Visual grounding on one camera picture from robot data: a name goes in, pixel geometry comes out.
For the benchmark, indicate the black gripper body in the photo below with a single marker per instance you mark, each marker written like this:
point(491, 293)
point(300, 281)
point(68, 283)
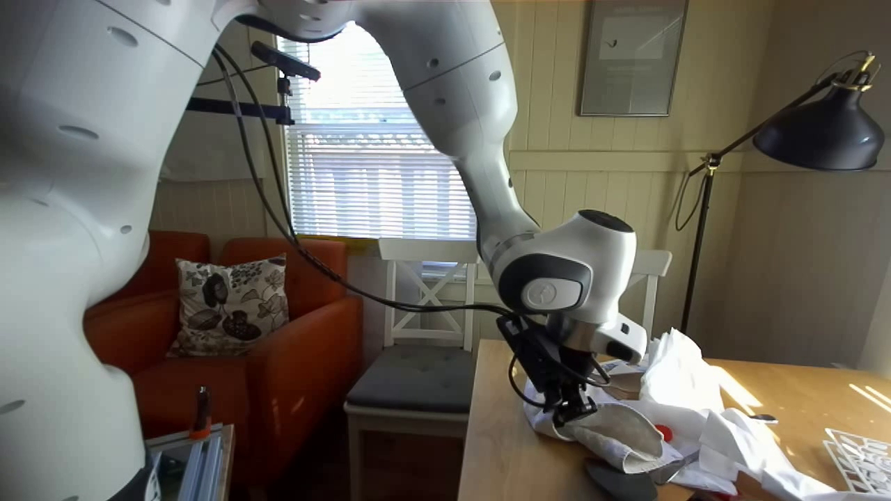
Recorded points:
point(558, 374)

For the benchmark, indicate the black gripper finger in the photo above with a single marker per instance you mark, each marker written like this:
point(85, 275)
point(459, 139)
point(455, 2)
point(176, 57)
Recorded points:
point(583, 413)
point(559, 418)

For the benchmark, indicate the white towel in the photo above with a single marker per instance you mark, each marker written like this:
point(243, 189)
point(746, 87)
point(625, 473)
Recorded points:
point(614, 432)

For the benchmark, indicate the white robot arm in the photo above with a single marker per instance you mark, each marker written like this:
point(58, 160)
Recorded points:
point(89, 100)

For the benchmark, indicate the red bottle cap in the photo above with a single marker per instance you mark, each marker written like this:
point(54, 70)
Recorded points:
point(666, 432)

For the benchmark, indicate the crumpled white paper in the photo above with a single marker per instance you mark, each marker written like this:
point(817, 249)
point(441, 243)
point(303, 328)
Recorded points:
point(761, 421)

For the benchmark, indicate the white wooden chair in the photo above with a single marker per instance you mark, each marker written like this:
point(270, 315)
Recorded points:
point(648, 269)

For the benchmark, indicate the white chair grey cushion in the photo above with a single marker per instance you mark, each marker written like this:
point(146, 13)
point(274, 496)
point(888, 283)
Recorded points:
point(423, 374)

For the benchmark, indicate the orange armchair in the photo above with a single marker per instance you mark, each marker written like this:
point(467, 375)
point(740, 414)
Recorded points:
point(274, 392)

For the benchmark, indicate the white lattice trivet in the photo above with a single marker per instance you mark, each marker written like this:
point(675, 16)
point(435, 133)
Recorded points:
point(863, 462)

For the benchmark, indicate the floral patterned pillow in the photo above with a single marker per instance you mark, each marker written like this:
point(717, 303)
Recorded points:
point(225, 308)

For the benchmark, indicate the black floor lamp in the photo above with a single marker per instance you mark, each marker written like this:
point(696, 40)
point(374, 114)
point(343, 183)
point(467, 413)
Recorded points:
point(821, 129)

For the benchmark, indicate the box of books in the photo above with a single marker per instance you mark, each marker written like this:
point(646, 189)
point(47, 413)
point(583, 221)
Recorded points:
point(194, 462)

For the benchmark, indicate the wrist camera white grey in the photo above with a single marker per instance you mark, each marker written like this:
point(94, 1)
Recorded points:
point(625, 340)

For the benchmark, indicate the framed wall picture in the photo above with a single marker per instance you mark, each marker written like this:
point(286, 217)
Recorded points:
point(630, 57)

